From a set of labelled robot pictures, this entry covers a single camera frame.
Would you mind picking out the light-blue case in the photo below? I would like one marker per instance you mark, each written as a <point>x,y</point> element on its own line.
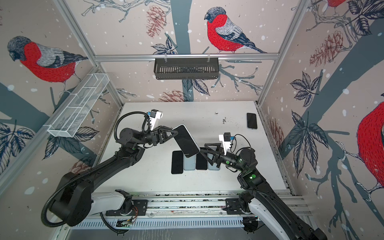
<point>213,167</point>
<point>190,163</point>

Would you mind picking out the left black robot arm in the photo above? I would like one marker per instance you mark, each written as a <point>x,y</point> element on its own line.
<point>72,201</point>

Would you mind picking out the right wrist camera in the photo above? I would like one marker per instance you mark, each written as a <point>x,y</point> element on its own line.
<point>226,139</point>

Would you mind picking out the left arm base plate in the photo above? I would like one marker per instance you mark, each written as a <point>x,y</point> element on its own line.
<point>138,208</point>

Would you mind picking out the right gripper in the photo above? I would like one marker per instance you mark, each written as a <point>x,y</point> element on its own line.
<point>220,149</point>

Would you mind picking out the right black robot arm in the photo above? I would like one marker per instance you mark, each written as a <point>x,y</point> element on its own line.
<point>258,196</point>

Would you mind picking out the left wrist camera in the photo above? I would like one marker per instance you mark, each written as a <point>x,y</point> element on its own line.
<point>154,115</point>

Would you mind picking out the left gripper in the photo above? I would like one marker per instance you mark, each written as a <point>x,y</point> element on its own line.
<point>157,136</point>

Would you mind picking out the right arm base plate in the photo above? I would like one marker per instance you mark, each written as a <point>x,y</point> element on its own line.
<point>237,207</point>

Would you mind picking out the white wire mesh basket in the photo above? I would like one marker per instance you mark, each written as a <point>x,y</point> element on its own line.
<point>71,118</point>

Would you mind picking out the black phone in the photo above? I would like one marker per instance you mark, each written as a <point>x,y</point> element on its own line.
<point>201,162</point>
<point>252,121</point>
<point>186,142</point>

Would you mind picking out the black hanging basket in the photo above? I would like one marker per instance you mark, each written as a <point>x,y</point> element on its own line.
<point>187,69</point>

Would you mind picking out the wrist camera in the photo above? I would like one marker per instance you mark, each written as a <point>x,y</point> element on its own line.
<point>226,139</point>
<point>154,115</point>

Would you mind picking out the aluminium mounting rail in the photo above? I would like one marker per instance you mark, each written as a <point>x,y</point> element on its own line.
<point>165,205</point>

